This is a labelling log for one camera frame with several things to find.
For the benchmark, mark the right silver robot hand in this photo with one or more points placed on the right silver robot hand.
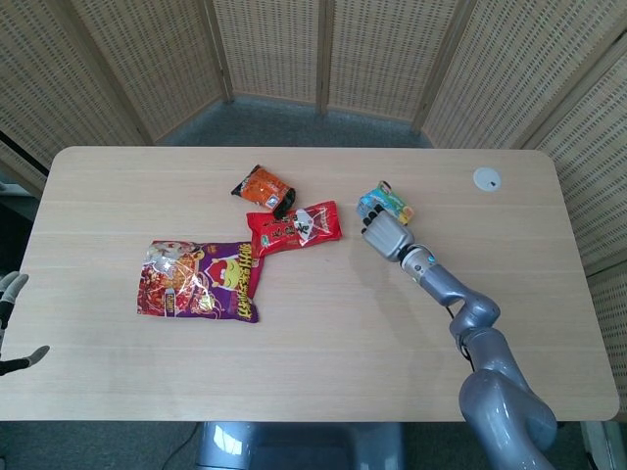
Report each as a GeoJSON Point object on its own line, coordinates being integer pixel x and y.
{"type": "Point", "coordinates": [392, 237]}

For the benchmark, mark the orange black snack packet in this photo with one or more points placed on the orange black snack packet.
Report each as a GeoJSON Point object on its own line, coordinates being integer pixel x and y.
{"type": "Point", "coordinates": [259, 188]}

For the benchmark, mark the woven bamboo folding screen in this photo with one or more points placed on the woven bamboo folding screen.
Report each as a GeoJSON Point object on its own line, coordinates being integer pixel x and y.
{"type": "Point", "coordinates": [274, 49]}

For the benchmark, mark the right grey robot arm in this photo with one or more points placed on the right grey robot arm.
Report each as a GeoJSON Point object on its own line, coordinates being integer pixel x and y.
{"type": "Point", "coordinates": [490, 391]}

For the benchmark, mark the red snack packet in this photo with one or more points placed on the red snack packet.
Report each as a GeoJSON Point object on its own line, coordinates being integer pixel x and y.
{"type": "Point", "coordinates": [294, 230]}

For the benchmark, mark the blue snack packet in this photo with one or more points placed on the blue snack packet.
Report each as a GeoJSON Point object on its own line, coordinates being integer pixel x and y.
{"type": "Point", "coordinates": [392, 201]}

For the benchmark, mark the large purple snack bag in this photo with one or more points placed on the large purple snack bag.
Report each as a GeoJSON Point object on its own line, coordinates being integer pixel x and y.
{"type": "Point", "coordinates": [215, 284]}

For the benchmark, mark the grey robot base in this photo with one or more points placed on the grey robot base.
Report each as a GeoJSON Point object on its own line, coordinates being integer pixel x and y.
{"type": "Point", "coordinates": [303, 450]}

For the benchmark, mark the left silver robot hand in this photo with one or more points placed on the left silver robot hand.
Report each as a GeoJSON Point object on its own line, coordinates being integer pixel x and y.
{"type": "Point", "coordinates": [10, 294]}

